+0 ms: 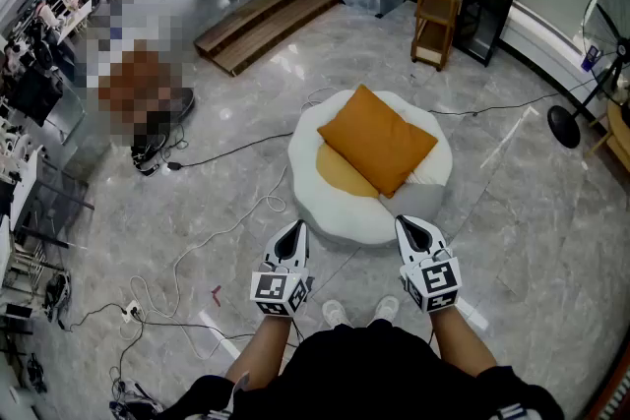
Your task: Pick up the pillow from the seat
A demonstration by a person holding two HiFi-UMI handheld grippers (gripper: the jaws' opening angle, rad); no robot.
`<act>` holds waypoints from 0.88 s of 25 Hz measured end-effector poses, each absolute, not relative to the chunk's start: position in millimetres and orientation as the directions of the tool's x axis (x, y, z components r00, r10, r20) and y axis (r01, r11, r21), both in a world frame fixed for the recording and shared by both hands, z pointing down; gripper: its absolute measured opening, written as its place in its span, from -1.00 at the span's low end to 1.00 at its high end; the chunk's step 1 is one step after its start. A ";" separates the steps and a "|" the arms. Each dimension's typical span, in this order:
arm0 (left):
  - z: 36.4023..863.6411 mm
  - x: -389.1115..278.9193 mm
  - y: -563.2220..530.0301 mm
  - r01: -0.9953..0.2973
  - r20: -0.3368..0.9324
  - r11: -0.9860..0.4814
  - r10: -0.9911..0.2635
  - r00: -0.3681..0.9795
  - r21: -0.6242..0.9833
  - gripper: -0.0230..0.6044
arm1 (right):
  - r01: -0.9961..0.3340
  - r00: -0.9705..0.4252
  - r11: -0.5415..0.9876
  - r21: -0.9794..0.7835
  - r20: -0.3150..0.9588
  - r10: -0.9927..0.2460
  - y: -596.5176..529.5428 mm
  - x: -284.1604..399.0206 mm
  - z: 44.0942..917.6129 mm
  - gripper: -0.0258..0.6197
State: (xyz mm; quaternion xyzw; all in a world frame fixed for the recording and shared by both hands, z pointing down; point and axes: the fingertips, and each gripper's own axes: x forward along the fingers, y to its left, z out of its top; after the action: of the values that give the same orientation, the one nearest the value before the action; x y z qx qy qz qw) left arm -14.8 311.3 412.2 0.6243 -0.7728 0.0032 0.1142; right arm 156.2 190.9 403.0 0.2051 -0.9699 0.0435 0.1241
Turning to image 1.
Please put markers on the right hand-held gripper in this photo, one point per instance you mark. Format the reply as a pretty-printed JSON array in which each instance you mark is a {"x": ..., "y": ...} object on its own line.
[{"x": 435, "y": 280}]

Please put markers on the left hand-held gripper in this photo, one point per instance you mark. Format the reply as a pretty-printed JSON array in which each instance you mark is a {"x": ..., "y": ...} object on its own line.
[{"x": 275, "y": 287}]

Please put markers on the white round egg-shaped seat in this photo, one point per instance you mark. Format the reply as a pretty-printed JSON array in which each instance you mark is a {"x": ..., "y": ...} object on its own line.
[{"x": 339, "y": 211}]

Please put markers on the orange pillow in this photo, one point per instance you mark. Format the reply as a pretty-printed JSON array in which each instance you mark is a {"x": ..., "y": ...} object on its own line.
[{"x": 376, "y": 138}]

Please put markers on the person's right forearm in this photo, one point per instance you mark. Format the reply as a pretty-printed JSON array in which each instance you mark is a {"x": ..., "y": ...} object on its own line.
[{"x": 460, "y": 344}]

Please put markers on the person's left forearm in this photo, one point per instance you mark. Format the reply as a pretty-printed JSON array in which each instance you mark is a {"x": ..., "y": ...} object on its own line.
[{"x": 263, "y": 349}]

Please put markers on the grey cushion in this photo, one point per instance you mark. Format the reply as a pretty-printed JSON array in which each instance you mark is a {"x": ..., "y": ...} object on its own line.
[{"x": 421, "y": 201}]

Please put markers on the person's right white shoe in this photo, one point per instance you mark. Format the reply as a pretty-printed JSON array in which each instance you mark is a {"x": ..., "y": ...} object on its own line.
[{"x": 386, "y": 309}]

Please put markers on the person's white shoe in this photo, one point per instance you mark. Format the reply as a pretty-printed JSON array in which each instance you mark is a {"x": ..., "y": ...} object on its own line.
[
  {"x": 386, "y": 309},
  {"x": 335, "y": 314}
]

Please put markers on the person's left white shoe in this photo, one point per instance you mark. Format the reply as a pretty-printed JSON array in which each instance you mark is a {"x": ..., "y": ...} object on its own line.
[{"x": 335, "y": 314}]

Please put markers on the person's black clothing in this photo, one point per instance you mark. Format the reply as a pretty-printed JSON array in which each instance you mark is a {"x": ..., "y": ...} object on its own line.
[{"x": 364, "y": 374}]

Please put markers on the white power strip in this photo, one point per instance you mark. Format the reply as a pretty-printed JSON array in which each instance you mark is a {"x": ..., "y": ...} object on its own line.
[{"x": 132, "y": 311}]

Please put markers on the black and white bag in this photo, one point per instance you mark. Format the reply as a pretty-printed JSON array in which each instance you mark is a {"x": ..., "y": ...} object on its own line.
[{"x": 135, "y": 401}]

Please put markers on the light wooden table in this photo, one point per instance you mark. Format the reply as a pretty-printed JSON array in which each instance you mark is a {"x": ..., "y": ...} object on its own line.
[{"x": 617, "y": 138}]

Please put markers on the wooden step platform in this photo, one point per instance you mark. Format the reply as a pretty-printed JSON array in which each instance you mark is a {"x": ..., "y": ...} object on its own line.
[{"x": 266, "y": 22}]

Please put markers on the wooden shelf trolley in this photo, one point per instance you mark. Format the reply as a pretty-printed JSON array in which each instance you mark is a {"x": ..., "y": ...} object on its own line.
[{"x": 435, "y": 15}]

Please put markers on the black bundle of gear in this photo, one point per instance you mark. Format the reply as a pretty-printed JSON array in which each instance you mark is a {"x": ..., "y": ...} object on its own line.
[{"x": 58, "y": 295}]

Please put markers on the glass-top table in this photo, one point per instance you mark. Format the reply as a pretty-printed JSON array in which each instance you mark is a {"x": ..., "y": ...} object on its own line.
[{"x": 54, "y": 192}]

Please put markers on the black glass-door cabinet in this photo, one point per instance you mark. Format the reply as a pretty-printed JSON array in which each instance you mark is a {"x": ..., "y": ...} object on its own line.
[{"x": 485, "y": 5}]

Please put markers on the small blue box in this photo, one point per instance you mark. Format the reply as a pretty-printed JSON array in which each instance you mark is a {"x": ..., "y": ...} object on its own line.
[{"x": 590, "y": 59}]

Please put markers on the black standing fan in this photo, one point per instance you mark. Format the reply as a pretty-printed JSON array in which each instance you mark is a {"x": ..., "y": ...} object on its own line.
[{"x": 610, "y": 29}]

